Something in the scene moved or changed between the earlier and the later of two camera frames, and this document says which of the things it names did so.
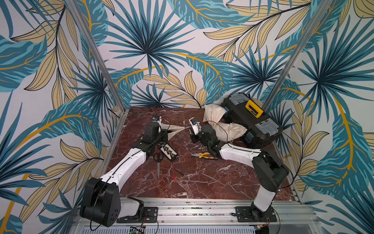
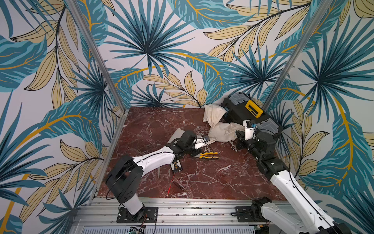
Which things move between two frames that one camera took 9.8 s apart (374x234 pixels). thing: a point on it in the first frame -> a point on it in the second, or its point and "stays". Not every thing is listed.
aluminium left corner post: [75, 10] stays
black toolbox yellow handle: [263, 128] stays
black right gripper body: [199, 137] -> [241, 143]
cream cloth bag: [172, 129] -> [177, 134]
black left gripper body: [162, 135] -> [194, 151]
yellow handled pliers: [201, 155] stays
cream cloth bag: [213, 113] stays
